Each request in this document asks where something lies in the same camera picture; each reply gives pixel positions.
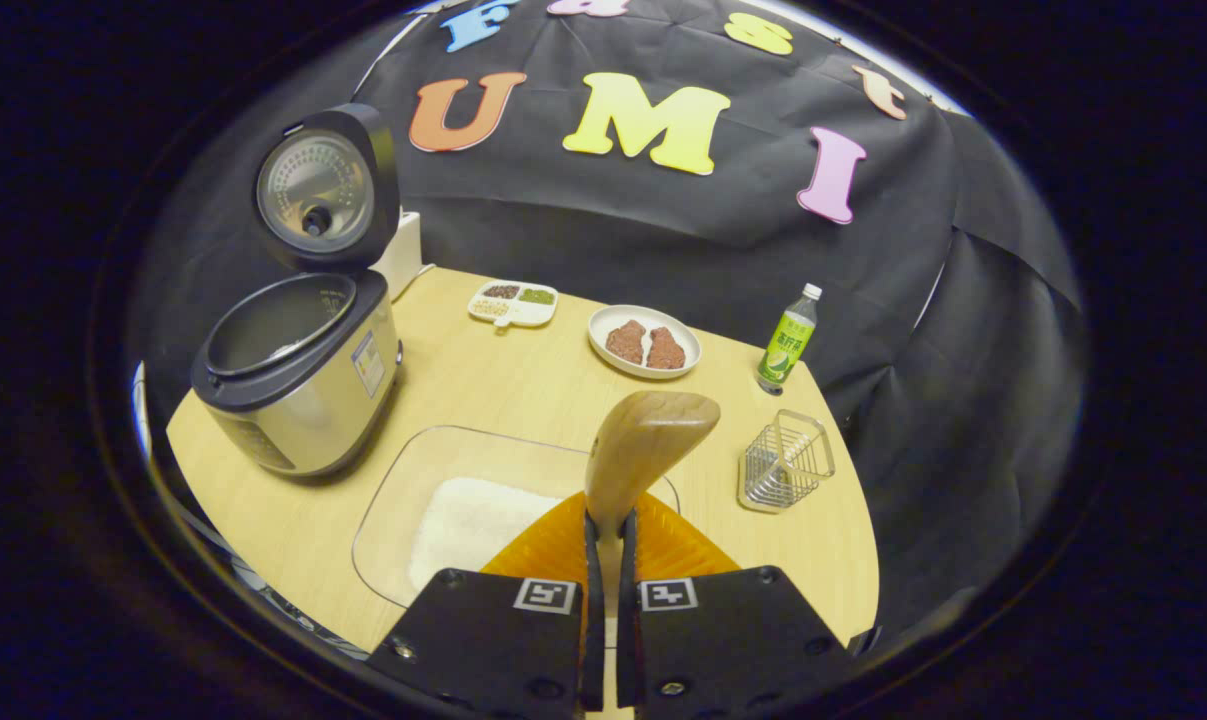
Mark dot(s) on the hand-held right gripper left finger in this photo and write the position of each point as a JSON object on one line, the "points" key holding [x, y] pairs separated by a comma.
{"points": [[493, 650]]}

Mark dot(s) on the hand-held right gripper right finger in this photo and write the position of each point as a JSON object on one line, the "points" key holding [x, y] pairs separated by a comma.
{"points": [[733, 650]]}

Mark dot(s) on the white rice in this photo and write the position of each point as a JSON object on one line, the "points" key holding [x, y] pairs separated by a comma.
{"points": [[473, 530]]}

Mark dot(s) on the wooden spoon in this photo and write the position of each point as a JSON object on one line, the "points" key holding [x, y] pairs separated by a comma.
{"points": [[643, 440]]}

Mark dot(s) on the dark grey rice cooker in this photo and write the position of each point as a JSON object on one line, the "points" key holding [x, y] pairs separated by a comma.
{"points": [[303, 400]]}

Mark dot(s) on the clear glass tray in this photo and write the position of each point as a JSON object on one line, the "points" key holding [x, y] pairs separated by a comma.
{"points": [[403, 470]]}

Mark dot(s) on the brown meat piece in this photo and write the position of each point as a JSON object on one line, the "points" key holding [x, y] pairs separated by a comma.
{"points": [[666, 350], [626, 342]]}

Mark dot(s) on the green tea bottle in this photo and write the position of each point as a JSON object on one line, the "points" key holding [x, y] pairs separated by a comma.
{"points": [[788, 340]]}

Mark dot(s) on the white divided bean dish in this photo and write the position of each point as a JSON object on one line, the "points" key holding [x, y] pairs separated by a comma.
{"points": [[513, 305]]}

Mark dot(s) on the white round plate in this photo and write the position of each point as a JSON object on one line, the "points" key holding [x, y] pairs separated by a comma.
{"points": [[643, 312]]}

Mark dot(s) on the black backdrop cloth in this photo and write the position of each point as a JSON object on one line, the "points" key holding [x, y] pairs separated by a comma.
{"points": [[663, 240]]}

